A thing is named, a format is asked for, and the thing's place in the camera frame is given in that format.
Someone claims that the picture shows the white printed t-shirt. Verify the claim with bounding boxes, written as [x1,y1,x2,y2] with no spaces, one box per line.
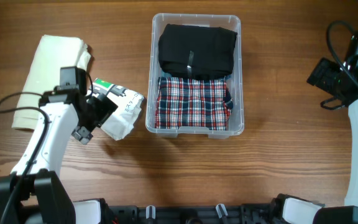
[88,78,144,141]

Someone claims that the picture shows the black garment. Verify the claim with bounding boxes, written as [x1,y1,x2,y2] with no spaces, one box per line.
[158,24,237,80]

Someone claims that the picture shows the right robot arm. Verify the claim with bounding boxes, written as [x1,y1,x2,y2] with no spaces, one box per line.
[268,31,358,223]

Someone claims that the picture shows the cream white cloth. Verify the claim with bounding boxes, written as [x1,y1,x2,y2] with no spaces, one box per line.
[11,34,92,131]

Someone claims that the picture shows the clear plastic storage container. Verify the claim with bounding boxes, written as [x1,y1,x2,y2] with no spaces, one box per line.
[145,13,245,139]

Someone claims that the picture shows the blue denim jeans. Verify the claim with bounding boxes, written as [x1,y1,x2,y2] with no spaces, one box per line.
[161,72,232,80]

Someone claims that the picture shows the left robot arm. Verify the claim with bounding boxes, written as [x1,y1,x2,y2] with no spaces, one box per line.
[0,67,117,223]

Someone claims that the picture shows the red navy plaid shirt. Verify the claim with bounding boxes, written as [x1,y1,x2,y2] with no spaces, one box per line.
[155,77,234,131]

